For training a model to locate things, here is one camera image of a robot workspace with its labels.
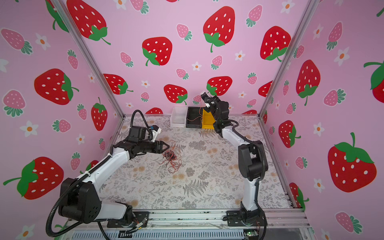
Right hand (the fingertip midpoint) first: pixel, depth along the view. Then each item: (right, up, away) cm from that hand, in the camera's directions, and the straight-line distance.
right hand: (207, 92), depth 85 cm
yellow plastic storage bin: (+2, -15, +26) cm, 30 cm away
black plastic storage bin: (-9, -12, +33) cm, 36 cm away
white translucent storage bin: (-21, -12, +31) cm, 39 cm away
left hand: (-24, -31, -1) cm, 39 cm away
